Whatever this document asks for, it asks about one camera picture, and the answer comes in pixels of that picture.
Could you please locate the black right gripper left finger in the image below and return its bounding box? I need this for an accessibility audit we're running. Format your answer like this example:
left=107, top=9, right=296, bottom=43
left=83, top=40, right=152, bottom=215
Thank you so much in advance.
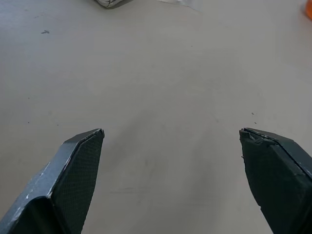
left=0, top=128, right=105, bottom=234

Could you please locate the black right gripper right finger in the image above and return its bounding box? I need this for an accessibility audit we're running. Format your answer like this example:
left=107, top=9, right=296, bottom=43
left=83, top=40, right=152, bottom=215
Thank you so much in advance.
left=239, top=127, right=312, bottom=234

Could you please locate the orange object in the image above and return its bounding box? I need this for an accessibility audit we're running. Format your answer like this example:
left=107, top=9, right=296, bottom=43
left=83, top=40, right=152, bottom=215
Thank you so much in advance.
left=301, top=0, right=312, bottom=17

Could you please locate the white crumpled object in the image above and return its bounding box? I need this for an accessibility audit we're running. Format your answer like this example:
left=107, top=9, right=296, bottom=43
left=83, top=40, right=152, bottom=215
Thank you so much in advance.
left=95, top=0, right=127, bottom=9

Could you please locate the clear plastic sheet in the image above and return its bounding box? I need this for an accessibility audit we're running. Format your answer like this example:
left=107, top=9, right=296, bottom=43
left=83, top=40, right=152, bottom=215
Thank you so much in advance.
left=158, top=0, right=203, bottom=12

